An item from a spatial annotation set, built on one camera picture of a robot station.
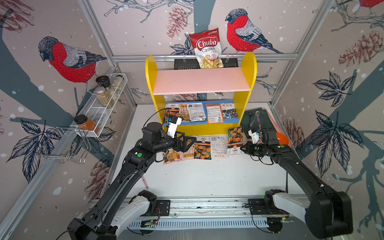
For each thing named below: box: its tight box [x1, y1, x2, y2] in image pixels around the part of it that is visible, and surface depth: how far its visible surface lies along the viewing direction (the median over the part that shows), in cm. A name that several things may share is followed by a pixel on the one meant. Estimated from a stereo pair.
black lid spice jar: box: [95, 75, 111, 90], surface depth 75 cm
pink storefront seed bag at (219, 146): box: [209, 134, 228, 159], surface depth 97 cm
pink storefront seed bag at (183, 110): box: [179, 103, 190, 122], surface depth 99 cm
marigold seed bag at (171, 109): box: [164, 103, 180, 123], surface depth 100 cm
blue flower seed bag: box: [221, 103, 239, 124], surface depth 97 cm
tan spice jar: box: [95, 86, 111, 107], surface depth 74 cm
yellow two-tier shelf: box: [145, 53, 258, 137], surface depth 89 cm
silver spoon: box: [249, 111, 260, 127], surface depth 116 cm
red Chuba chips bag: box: [189, 28, 224, 69], surface depth 85 cm
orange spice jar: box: [74, 114, 100, 134], surface depth 62 cm
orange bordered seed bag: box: [205, 103, 225, 125], surface depth 97 cm
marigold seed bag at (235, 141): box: [227, 126, 244, 155], surface depth 90 cm
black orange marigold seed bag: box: [194, 135, 212, 160], surface depth 97 cm
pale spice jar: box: [112, 75, 124, 91], surface depth 87 cm
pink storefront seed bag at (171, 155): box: [163, 148, 182, 165], surface depth 94 cm
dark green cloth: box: [241, 108, 277, 139], surface depth 112 cm
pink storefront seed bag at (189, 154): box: [180, 144, 195, 161], surface depth 94 cm
